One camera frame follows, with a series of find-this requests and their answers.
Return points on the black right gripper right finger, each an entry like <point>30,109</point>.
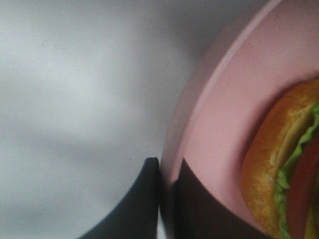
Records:
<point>193,213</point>

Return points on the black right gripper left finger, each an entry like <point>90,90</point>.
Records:
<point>136,215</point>

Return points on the burger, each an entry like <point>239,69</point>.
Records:
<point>280,171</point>

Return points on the pink plate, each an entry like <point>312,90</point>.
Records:
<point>269,48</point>

